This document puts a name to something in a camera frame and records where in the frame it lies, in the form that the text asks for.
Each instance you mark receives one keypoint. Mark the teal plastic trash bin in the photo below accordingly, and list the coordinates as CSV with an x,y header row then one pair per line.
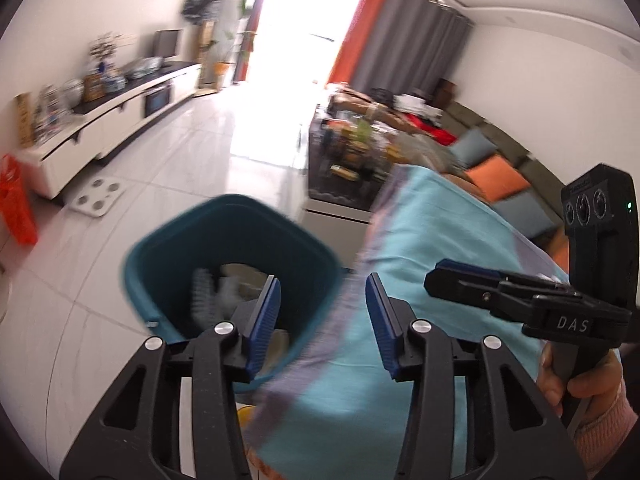
x,y
210,230

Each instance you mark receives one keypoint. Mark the white ribbed foam packing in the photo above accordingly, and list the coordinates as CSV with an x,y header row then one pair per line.
x,y
202,295

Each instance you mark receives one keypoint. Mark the white and black tv cabinet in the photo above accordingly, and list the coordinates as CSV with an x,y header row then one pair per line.
x,y
100,130

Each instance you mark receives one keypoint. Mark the plastic wrapped ornament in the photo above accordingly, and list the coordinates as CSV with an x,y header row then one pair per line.
x,y
49,112

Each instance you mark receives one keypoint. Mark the person's right hand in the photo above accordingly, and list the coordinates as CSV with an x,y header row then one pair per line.
x,y
597,391

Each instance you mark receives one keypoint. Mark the wooden picture frame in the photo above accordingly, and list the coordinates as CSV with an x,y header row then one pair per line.
x,y
94,88

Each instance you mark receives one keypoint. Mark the red cloth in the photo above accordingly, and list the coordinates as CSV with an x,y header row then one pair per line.
x,y
430,130

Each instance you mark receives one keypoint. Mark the pile of white clothes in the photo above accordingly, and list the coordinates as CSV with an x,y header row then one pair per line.
x,y
410,104

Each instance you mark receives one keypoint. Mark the blue and white porcelain jar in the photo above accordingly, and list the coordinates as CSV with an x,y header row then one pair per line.
x,y
114,82

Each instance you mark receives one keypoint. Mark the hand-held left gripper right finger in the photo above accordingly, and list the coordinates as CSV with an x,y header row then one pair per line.
x,y
380,320

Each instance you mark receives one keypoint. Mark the orange and grey wide curtain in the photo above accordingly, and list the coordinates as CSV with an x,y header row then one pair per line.
x,y
410,35

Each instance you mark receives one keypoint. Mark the white bathroom scale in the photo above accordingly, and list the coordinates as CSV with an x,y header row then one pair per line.
x,y
96,197

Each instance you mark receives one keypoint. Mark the bamboo brush holder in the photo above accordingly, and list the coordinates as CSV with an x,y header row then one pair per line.
x,y
25,120

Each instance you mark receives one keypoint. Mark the large teal cushion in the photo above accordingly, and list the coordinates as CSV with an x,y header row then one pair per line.
x,y
525,215

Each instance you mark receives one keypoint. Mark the white ceramic jar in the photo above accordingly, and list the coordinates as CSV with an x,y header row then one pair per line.
x,y
73,92

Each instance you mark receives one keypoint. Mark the branch plant in blue vase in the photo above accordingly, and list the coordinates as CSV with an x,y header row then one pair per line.
x,y
104,50

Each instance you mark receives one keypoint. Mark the covered standing fan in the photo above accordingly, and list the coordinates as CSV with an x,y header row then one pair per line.
x,y
200,5

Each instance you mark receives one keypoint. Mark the black bag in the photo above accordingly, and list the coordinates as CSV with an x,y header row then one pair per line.
x,y
382,95

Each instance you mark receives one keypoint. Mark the grey and orange narrow curtain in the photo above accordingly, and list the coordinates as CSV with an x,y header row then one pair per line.
x,y
246,55

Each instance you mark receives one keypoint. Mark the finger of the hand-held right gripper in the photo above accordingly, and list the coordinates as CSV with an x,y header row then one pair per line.
x,y
530,282
470,292

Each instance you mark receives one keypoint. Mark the person's right forearm pink sleeve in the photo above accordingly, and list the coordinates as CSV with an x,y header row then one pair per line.
x,y
605,440

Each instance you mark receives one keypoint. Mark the black monitor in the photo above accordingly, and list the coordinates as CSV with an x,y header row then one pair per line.
x,y
167,42

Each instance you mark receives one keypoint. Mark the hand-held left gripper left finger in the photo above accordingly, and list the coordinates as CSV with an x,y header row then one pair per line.
x,y
262,325

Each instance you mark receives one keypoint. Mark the small orange cushion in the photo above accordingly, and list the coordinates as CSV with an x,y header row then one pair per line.
x,y
497,177

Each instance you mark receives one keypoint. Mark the small teal cushion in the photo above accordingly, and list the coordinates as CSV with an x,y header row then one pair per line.
x,y
475,147

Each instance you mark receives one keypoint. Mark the large orange cushion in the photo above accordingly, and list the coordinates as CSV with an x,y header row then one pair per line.
x,y
561,256

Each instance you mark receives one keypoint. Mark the dark brown box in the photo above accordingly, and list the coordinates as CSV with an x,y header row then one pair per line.
x,y
444,94

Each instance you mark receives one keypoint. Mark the brown leather ottoman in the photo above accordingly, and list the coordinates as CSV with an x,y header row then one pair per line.
x,y
365,105

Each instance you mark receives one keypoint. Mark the teal and grey blanket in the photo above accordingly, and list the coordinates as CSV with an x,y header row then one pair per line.
x,y
425,210

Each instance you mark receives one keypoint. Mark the red plastic bag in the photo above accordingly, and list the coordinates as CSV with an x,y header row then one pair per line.
x,y
17,205

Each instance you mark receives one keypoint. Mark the clear plastic bag bundle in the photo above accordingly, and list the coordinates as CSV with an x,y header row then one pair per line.
x,y
144,68

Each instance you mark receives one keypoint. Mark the yellow slipper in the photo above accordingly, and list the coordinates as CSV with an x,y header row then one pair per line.
x,y
247,416

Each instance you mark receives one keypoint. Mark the green and brown corner sofa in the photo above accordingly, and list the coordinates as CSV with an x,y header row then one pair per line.
x,y
505,130

